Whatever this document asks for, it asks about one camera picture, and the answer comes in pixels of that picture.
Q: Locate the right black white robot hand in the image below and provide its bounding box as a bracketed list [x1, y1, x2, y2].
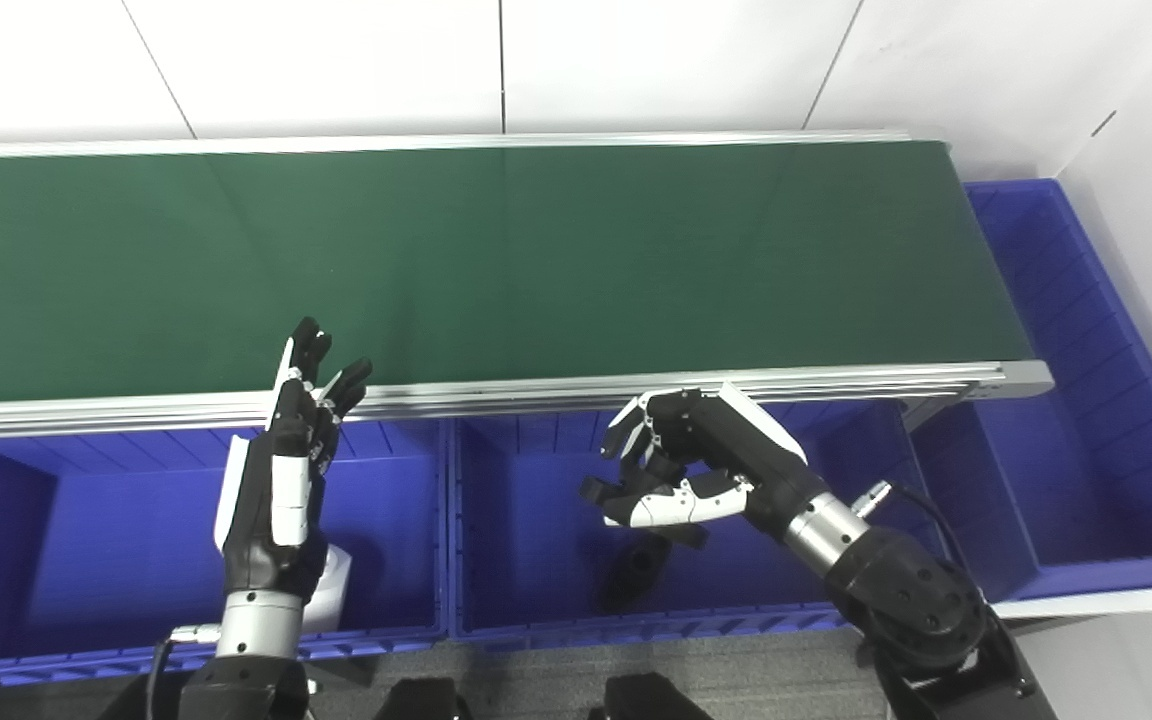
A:
[579, 383, 832, 551]

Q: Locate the green conveyor belt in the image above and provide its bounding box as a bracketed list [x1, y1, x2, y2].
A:
[0, 140, 1035, 406]
[0, 130, 1055, 441]

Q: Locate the blue plastic bin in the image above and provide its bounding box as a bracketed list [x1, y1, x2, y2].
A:
[446, 400, 947, 641]
[911, 180, 1152, 601]
[0, 420, 449, 691]

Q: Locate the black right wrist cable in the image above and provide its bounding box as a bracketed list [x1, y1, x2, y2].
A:
[856, 480, 967, 581]

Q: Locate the black flange part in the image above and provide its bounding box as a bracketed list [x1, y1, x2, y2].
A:
[596, 545, 672, 614]

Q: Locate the white cylindrical part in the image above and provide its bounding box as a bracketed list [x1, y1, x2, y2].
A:
[301, 545, 353, 633]

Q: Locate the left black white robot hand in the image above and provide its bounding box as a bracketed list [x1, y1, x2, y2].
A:
[214, 317, 374, 601]

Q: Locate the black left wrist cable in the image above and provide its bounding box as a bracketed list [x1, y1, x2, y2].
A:
[144, 625, 224, 720]

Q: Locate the black robot body part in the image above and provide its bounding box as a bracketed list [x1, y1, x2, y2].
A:
[371, 678, 469, 720]
[591, 672, 714, 720]

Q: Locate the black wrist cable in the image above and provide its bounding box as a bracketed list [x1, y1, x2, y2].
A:
[856, 480, 967, 581]
[144, 625, 224, 720]

